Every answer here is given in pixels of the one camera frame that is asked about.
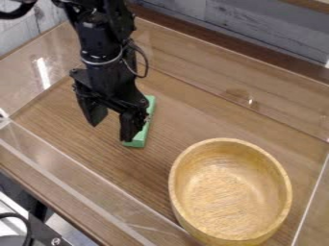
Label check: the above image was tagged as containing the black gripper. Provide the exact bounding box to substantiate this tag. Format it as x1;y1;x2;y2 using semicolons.
69;54;148;142

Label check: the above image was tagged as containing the green rectangular block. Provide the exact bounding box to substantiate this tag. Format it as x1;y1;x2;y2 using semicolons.
122;95;155;148

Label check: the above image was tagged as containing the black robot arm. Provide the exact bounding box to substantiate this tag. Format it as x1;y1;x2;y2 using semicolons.
49;0;148;142

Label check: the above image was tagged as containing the brown wooden bowl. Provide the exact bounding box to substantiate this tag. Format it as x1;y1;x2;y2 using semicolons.
168;137;293;246

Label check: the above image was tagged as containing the clear acrylic tray wall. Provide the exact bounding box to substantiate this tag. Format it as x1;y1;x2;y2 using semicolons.
0;20;329;246

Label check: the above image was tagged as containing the black cable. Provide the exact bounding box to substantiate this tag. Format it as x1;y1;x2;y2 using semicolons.
0;211;33;246

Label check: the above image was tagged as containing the black metal table mount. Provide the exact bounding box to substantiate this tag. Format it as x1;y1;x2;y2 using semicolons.
0;173;72;246

